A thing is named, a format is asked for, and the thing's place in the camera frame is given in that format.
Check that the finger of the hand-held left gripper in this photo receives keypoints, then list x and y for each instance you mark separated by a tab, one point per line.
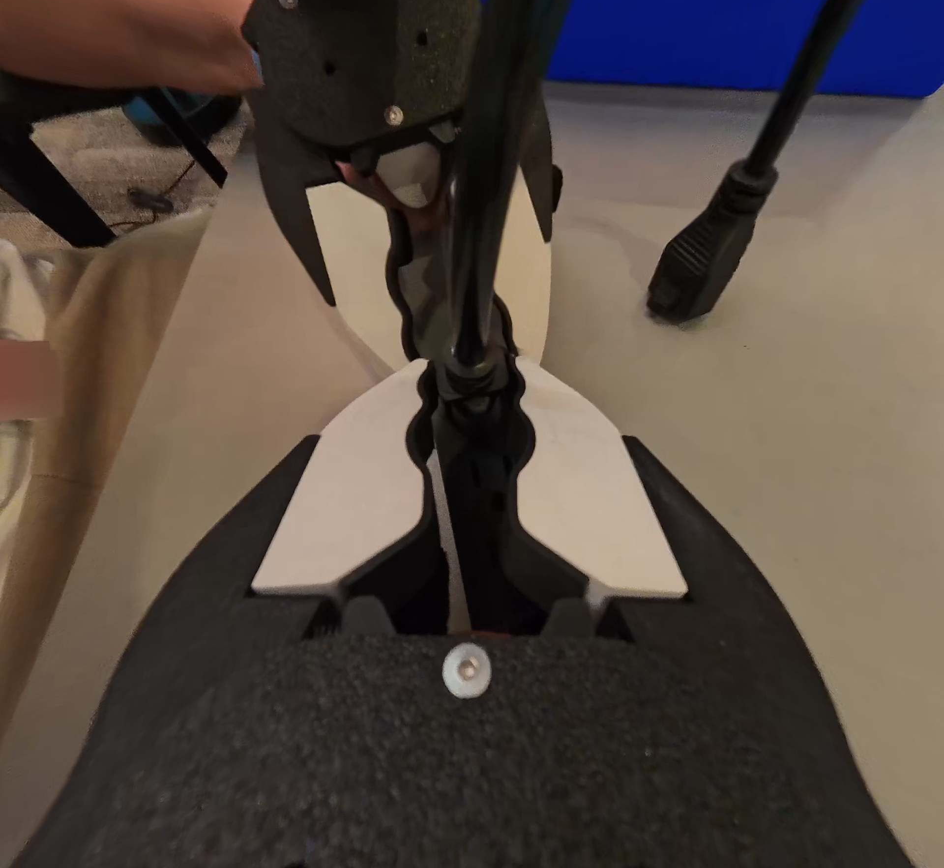
532	278
354	249

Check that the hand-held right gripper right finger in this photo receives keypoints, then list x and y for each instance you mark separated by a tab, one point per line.
597	499

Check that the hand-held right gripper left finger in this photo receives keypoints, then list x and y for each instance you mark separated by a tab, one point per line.
346	492

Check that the black power strip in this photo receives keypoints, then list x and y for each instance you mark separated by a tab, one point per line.
479	514

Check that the person's left forearm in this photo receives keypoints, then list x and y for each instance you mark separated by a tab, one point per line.
110	13

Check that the blue round stool base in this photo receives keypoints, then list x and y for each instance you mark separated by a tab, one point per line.
217	112

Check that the person's beige pants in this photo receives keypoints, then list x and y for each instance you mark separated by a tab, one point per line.
96	455

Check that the black metal frame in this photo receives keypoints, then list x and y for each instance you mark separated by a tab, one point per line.
59	182

